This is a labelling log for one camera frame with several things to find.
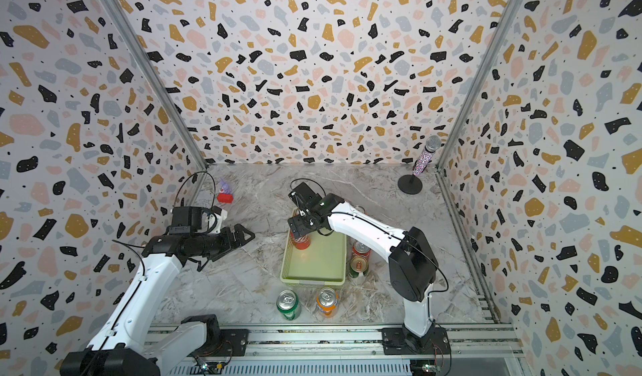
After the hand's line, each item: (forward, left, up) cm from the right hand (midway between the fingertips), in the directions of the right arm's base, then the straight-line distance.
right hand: (302, 225), depth 85 cm
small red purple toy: (+22, +38, -12) cm, 46 cm away
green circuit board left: (-39, +23, -15) cm, 48 cm away
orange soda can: (-23, -10, -3) cm, 25 cm away
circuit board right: (-37, -39, -15) cm, 56 cm away
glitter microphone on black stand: (+31, -45, -13) cm, 56 cm away
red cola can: (-2, +1, -8) cm, 8 cm away
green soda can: (-24, +2, -3) cm, 24 cm away
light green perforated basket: (-7, -7, -14) cm, 17 cm away
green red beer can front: (-12, -19, -3) cm, 23 cm away
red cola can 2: (-7, -19, -4) cm, 21 cm away
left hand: (-7, +17, +3) cm, 18 cm away
